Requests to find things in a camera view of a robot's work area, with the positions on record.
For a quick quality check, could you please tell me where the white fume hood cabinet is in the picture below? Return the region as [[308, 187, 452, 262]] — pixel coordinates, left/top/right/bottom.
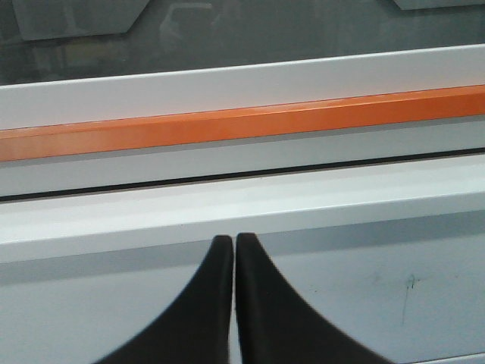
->
[[1, 44, 484, 363]]

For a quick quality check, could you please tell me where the orange sash handle bar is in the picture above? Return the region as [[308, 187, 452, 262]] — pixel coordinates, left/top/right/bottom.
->
[[1, 85, 484, 162]]

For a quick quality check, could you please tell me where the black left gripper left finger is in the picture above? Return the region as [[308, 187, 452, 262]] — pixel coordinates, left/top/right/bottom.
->
[[99, 235, 233, 363]]

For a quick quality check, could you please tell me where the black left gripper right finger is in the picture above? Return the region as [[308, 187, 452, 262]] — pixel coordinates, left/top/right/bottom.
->
[[236, 233, 386, 363]]

